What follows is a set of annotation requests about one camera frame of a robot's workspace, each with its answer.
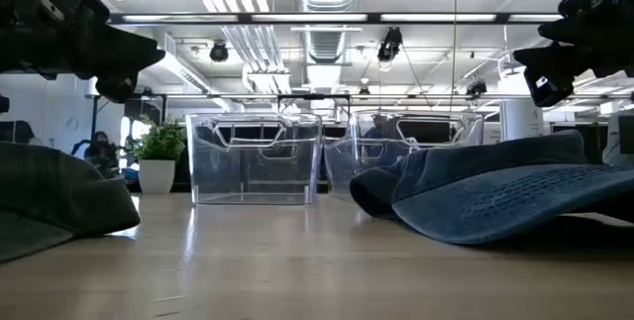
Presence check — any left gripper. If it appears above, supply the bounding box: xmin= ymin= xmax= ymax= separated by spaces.
xmin=39 ymin=0 xmax=166 ymax=81

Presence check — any white ceiling pipe bundle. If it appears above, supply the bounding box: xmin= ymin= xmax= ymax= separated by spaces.
xmin=202 ymin=0 xmax=294 ymax=96

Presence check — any small plant in white pot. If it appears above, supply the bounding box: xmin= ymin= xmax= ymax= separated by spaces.
xmin=127 ymin=114 xmax=188 ymax=195

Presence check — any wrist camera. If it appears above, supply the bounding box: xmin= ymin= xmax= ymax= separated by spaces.
xmin=523 ymin=64 xmax=577 ymax=109
xmin=95 ymin=72 xmax=141 ymax=105

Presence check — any black wall monitor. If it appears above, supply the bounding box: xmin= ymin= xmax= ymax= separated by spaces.
xmin=0 ymin=120 xmax=36 ymax=145

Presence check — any black background rail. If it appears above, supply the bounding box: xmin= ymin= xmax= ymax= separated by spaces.
xmin=86 ymin=91 xmax=634 ymax=113

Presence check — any dark grey cap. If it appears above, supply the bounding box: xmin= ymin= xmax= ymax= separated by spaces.
xmin=0 ymin=141 xmax=142 ymax=266

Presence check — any blue denim cap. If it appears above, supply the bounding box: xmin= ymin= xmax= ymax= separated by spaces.
xmin=349 ymin=129 xmax=634 ymax=247

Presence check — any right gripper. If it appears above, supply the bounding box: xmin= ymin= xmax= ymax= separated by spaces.
xmin=513 ymin=0 xmax=634 ymax=78

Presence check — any clear plastic bin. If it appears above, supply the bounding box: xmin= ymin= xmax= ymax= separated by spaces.
xmin=186 ymin=112 xmax=324 ymax=207
xmin=322 ymin=109 xmax=485 ymax=198

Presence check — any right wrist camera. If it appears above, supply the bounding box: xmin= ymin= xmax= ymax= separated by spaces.
xmin=523 ymin=64 xmax=577 ymax=109

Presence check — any black table frame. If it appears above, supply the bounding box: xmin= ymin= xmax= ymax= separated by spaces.
xmin=120 ymin=175 xmax=328 ymax=195

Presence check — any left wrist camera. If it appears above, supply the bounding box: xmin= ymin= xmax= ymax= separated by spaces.
xmin=95 ymin=72 xmax=141 ymax=105

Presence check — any white round column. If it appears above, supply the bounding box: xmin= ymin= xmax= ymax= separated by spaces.
xmin=498 ymin=97 xmax=545 ymax=142

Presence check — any black overhead crossbar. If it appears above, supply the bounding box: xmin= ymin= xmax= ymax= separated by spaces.
xmin=106 ymin=11 xmax=566 ymax=26

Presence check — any thin hanging cable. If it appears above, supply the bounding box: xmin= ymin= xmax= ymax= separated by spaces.
xmin=449 ymin=0 xmax=459 ymax=113

